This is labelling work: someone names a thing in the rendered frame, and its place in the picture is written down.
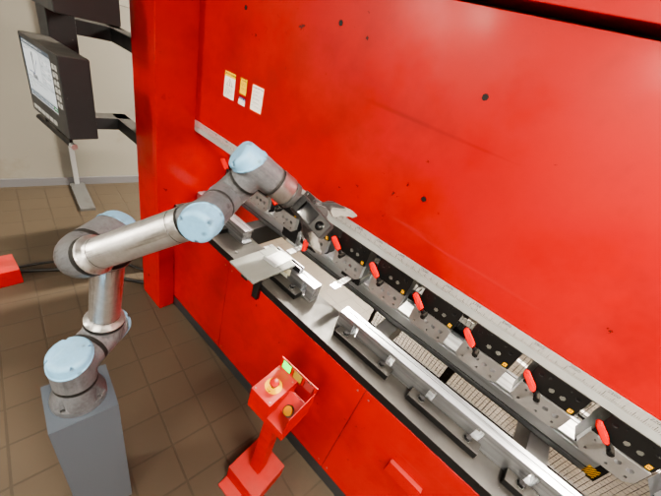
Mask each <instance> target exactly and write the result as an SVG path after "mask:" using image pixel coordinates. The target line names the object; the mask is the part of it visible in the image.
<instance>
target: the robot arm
mask: <svg viewBox="0 0 661 496"><path fill-rule="evenodd" d="M228 164H229V166H230V167H231V168H232V169H231V170H230V171H229V172H227V173H226V174H225V175H224V176H223V177H222V178H221V179H220V180H218V181H217V182H216V183H215V184H214V185H212V186H211V187H210V188H209V189H208V191H207V192H205V193H204V194H203V195H202V196H201V197H200V198H198V199H197V200H195V201H193V202H190V203H187V204H184V205H182V206H179V207H176V208H173V209H171V210H168V211H165V212H162V213H160V214H157V215H154V216H151V217H147V218H144V219H141V220H139V221H135V220H134V219H133V218H132V217H130V216H129V215H127V214H125V213H122V212H119V211H107V212H105V213H103V214H100V215H97V216H96V217H95V218H93V219H92V220H90V221H88V222H87V223H85V224H83V225H82V226H80V227H78V228H77V229H75V230H73V231H72V232H70V233H68V234H66V235H65V236H63V237H62V238H61V239H60V240H59V241H58V243H57V244H56V246H55V248H54V251H53V261H54V263H55V266H56V267H57V268H58V270H59V271H60V272H62V273H63V274H64V275H66V276H68V277H71V278H74V279H90V282H89V311H88V312H87V313H86V314H85V315H84V317H83V327H82V328H81V330H80V331H79V332H77V333H76V334H75V335H74V336H73V337H70V338H67V339H66V340H61V341H59V342H58V343H56V344H54V345H53V346H52V347H51V348H50V349H49V350H48V351H47V353H46V355H45V357H44V372H45V375H46V376H47V378H48V381H49V384H50V386H51V389H52V390H51V393H50V396H49V400H48V404H49V407H50V410H51V412H52V413H53V414H54V415H56V416H58V417H61V418H75V417H79V416H82V415H85V414H87V413H89V412H91V411H92V410H94V409H95V408H96V407H98V406H99V405H100V404H101V403H102V401H103V400H104V398H105V396H106V394H107V383H106V380H105V378H104V377H103V376H102V375H101V374H99V373H98V372H97V367H98V365H99V364H100V363H101V362H102V361H103V359H104V358H105V357H106V356H107V355H108V354H109V352H110V351H111V350H112V349H113V348H114V347H115V345H116V344H117V343H118V342H120V341H121V339H123V338H124V337H125V336H126V334H127V333H128V331H129V330H130V328H131V318H130V316H127V315H128V313H127V312H126V311H124V310H123V309H121V304H122V294H123V284H124V275H125V267H126V266H128V265H129V264H130V263H131V261H132V260H134V259H137V258H140V257H143V256H146V255H148V254H152V253H155V252H158V251H161V250H164V249H167V248H170V247H173V246H176V245H179V244H182V243H185V242H188V241H192V242H198V243H206V242H209V241H210V240H212V239H213V238H214V237H215V236H217V235H218V234H219V233H220V232H221V230H222V228H223V226H224V225H225V224H226V223H227V222H228V220H229V219H230V218H231V217H232V216H233V215H234V214H235V212H236V211H237V210H238V209H239V208H240V206H241V205H242V204H243V203H245V202H246V201H247V200H248V199H249V198H251V197H252V196H253V195H254V194H255V193H256V192H257V191H258V190H260V191H261V192H263V193H264V194H265V195H267V196H268V197H267V199H268V200H269V201H270V200H271V199H273V200H274V201H275V202H276V203H278V204H280V205H281V206H282V207H284V208H289V207H291V206H292V208H291V209H290V210H291V211H292V212H293V213H294V214H295V216H296V217H297V218H298V219H299V220H301V221H300V223H301V226H302V227H301V232H302V235H303V236H304V238H305V239H306V241H307V242H308V243H309V244H310V246H311V247H312V248H313V249H314V251H315V252H316V253H318V254H319V255H322V249H321V248H320V244H319V242H318V238H320V239H323V238H324V237H325V236H326V235H327V234H328V233H329V232H330V231H331V230H332V229H333V225H332V224H331V222H330V221H329V220H328V218H327V216H328V213H329V212H330V214H331V215H332V216H333V217H339V216H344V217H351V218H354V217H357V214H355V213H354V212H353V211H351V210H350V209H348V208H347V207H345V206H342V205H340V204H338V203H336V202H334V201H325V202H321V201H319V200H318V199H317V198H316V197H315V196H314V195H312V194H311V193H310V192H309V191H308V190H307V191H306V192H305V193H304V194H302V186H301V185H300V184H299V183H298V182H297V180H296V179H295V178H294V177H293V176H292V175H290V174H289V173H288V172H287V171H286V170H284V169H283V168H282V167H281V166H280V165H279V164H278V163H276V162H275V161H274V160H273V159H272V158H271V157H270V156H269V155H268V154H267V153H266V152H265V151H263V150H261V149H260V148H259V147H258V146H256V145H255V144H254V143H252V142H249V141H247V142H244V143H242V144H241V145H240V146H238V147H237V148H236V150H235V151H234V152H233V154H232V155H231V157H230V159H229V162H228ZM308 193H309V194H308ZM306 194H308V195H306ZM328 211H329V212H328Z"/></svg>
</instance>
